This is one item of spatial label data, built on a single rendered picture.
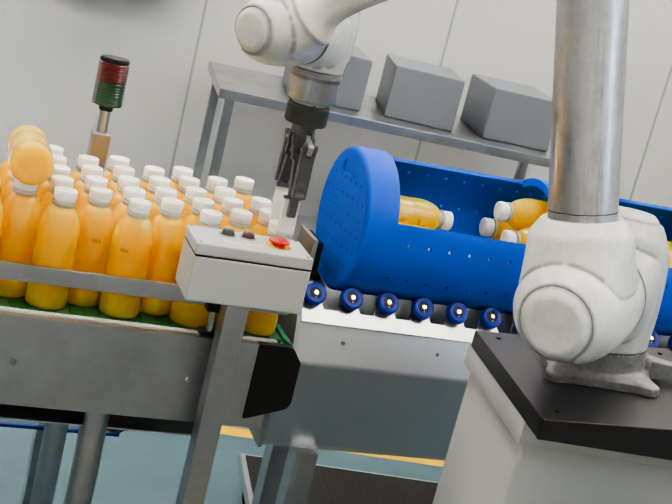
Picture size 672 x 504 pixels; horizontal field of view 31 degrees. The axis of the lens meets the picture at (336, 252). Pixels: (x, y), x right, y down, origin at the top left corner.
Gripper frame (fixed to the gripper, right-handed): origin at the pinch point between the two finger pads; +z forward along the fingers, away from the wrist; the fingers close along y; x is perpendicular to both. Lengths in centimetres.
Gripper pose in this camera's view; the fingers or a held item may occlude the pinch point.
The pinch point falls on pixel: (283, 213)
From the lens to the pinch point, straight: 215.8
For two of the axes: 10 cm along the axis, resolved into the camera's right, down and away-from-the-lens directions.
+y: -2.8, -3.2, 9.0
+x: -9.3, -1.3, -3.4
